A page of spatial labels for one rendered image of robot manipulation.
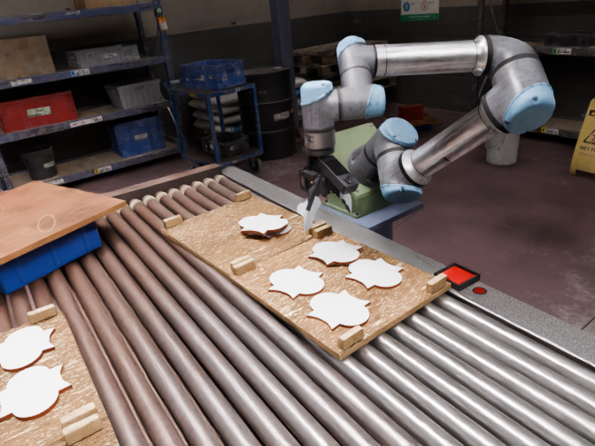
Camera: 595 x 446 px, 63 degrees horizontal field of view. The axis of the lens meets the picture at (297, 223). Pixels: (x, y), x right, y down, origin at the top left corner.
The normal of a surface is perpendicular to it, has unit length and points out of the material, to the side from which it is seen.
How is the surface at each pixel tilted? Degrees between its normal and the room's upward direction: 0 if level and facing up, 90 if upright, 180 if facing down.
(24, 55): 92
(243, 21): 90
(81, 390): 0
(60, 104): 90
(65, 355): 0
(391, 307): 0
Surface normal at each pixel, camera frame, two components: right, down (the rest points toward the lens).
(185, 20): 0.61, 0.29
